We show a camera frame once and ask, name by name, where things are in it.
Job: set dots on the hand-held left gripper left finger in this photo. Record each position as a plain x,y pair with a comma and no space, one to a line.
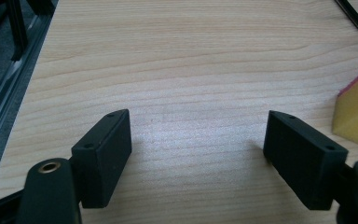
105,161

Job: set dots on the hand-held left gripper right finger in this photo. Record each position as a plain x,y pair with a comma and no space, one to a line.
301,161

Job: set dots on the yellow sponge with pink layer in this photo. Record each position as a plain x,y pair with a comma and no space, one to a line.
355,118

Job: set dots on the black stand leg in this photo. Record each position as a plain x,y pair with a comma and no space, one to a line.
16,29

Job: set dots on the metal table frame rail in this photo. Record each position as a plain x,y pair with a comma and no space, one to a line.
3,96

